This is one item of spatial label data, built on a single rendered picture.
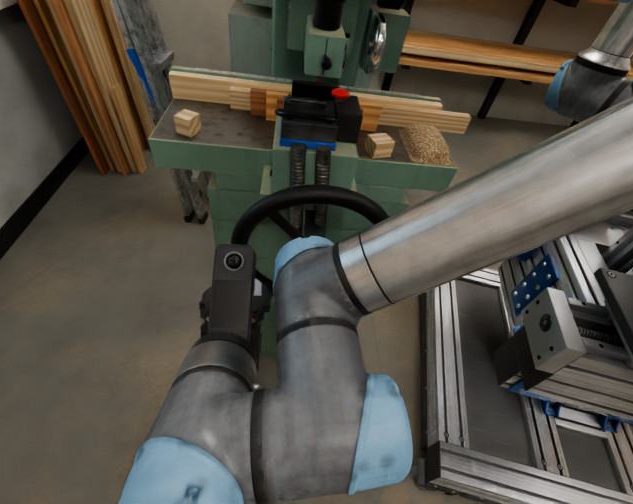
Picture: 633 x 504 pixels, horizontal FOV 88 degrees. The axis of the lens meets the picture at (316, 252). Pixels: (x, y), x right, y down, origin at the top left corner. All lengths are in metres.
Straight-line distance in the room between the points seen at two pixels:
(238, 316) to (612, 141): 0.35
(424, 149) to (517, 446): 0.93
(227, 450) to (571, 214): 0.28
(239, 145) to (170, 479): 0.55
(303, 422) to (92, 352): 1.31
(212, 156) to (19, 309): 1.24
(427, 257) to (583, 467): 1.17
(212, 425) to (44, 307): 1.48
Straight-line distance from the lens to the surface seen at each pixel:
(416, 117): 0.83
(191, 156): 0.69
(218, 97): 0.82
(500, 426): 1.27
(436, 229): 0.27
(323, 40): 0.70
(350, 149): 0.57
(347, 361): 0.27
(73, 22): 1.99
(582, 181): 0.29
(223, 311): 0.38
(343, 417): 0.25
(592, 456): 1.42
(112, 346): 1.49
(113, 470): 1.33
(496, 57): 3.07
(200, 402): 0.28
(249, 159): 0.67
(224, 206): 0.75
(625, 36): 1.09
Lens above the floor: 1.23
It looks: 47 degrees down
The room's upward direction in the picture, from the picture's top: 11 degrees clockwise
